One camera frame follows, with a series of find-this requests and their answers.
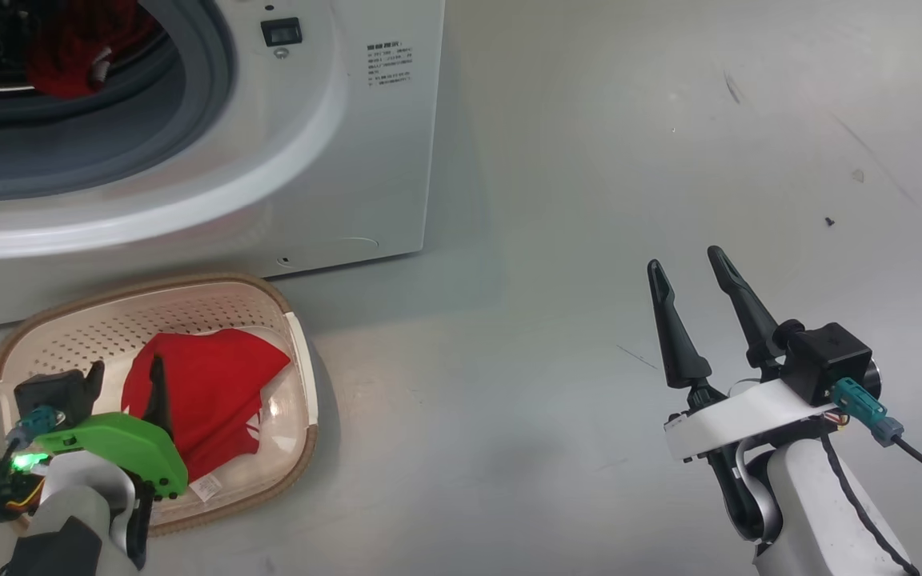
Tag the plain red garment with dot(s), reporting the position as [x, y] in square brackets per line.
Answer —
[213, 384]

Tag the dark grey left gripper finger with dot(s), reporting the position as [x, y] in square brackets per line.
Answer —
[96, 378]
[159, 400]

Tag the white front-load washing machine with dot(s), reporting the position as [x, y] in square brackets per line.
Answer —
[365, 160]

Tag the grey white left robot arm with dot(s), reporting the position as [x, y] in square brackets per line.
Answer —
[69, 512]

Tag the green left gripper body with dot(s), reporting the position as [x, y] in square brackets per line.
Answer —
[125, 444]

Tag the cream perforated laundry basket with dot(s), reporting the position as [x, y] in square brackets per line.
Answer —
[109, 320]

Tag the red garment with white stripe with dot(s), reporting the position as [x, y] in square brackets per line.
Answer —
[69, 48]

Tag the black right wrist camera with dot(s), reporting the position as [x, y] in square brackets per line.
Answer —
[825, 356]

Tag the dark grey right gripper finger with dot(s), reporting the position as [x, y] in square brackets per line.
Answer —
[681, 352]
[753, 320]

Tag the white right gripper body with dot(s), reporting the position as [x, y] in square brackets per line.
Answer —
[733, 420]

